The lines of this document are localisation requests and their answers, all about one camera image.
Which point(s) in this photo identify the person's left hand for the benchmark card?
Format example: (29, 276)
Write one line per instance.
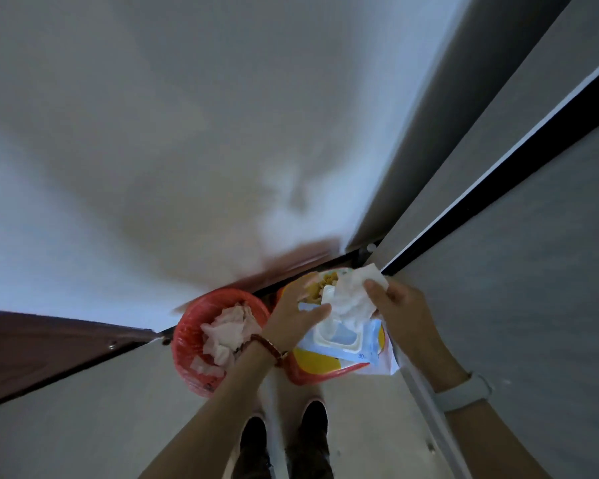
(287, 321)

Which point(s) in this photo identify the person's right hand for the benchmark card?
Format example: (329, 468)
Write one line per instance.
(404, 314)

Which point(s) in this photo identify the person's right thumb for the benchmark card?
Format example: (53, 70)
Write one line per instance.
(373, 294)

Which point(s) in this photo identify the person's left thumb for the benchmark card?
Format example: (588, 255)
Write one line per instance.
(317, 313)

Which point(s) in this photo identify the white wet wipe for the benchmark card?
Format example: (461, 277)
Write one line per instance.
(352, 294)

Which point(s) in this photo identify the blue wet wipes pack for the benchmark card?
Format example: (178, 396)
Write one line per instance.
(344, 341)

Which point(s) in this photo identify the person's left forearm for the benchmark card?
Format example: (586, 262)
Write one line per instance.
(214, 419)

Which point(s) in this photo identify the person's right forearm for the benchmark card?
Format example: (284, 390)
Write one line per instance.
(474, 429)

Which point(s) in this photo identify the yellow food scraps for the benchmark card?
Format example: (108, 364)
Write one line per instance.
(327, 283)

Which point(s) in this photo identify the red bin with food scraps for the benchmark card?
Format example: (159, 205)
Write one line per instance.
(299, 371)

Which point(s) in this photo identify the crumpled white tissues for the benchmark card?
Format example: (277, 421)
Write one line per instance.
(227, 334)

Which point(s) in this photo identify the person's right black shoe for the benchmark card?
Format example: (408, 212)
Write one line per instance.
(313, 419)

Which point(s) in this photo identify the person's black shoe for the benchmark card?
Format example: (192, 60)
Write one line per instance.
(253, 436)
(313, 419)

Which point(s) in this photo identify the white wrist band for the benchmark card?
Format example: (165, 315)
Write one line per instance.
(463, 393)

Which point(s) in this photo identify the red bin with tissues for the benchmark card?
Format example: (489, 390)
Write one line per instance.
(187, 344)

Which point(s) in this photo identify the person's left black shoe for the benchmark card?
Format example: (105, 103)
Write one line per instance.
(253, 436)

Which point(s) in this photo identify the person's right trouser leg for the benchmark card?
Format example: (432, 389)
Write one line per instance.
(309, 461)

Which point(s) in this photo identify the person's trouser leg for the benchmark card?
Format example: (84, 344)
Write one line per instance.
(309, 461)
(252, 468)

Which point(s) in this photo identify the grey cabinet door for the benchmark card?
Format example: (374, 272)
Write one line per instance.
(529, 294)

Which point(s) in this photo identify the person's left trouser leg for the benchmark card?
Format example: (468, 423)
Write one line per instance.
(252, 468)

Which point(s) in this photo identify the brown wooden door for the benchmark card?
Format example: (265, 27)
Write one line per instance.
(40, 354)

